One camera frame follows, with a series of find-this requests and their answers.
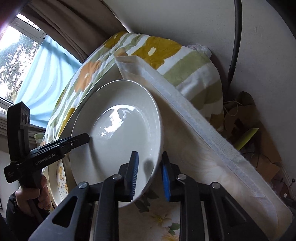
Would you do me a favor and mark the light blue sheer curtain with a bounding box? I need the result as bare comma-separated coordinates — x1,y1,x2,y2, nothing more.
15,36,81,128

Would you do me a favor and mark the duck pattern deep plate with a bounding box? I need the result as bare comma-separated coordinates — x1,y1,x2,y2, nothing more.
48,154,76,207

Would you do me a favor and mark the cream floral tablecloth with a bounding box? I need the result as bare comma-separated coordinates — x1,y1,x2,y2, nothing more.
114,55,293,241

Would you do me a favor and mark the brown drape curtain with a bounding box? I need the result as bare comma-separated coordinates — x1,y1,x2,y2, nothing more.
21,0,126,63

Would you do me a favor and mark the black cable on wall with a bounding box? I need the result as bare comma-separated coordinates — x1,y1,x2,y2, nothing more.
227,0,243,88

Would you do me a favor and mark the plain white dinner plate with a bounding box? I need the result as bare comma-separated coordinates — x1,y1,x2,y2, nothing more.
69,80,163,201

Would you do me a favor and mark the person's left hand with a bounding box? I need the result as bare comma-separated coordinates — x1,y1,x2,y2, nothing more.
15,174,51,215

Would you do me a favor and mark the floral green striped duvet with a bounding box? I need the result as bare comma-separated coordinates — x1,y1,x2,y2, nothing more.
34,32,224,146

